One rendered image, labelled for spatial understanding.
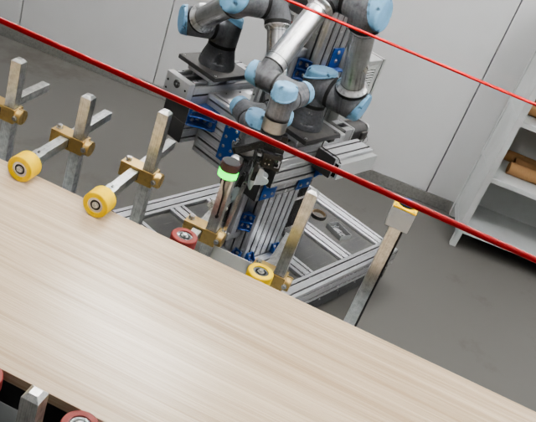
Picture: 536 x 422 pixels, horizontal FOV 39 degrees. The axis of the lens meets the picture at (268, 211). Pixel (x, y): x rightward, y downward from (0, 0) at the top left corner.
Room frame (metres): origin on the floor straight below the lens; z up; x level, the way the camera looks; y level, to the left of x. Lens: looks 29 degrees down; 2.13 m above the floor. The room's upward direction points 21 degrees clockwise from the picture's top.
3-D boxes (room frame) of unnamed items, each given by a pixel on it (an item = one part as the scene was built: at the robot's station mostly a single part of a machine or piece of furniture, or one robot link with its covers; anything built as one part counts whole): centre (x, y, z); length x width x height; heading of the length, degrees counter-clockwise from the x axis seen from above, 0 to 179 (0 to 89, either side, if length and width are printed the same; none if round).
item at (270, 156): (2.07, 0.06, 1.16); 0.09 x 0.08 x 0.12; 103
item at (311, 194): (1.96, -0.10, 0.90); 0.03 x 0.03 x 0.48; 82
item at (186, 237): (1.84, 0.20, 0.85); 0.08 x 0.08 x 0.11
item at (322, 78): (2.66, -0.01, 1.20); 0.13 x 0.12 x 0.14; 69
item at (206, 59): (2.92, 0.41, 1.09); 0.15 x 0.15 x 0.10
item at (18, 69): (2.09, 0.89, 0.90); 0.03 x 0.03 x 0.48; 82
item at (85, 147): (2.06, 0.66, 0.94); 0.13 x 0.06 x 0.05; 82
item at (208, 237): (1.99, 0.17, 0.85); 0.13 x 0.06 x 0.05; 82
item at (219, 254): (2.01, 0.11, 0.75); 0.26 x 0.01 x 0.10; 82
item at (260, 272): (1.81, -0.04, 0.85); 0.08 x 0.08 x 0.11
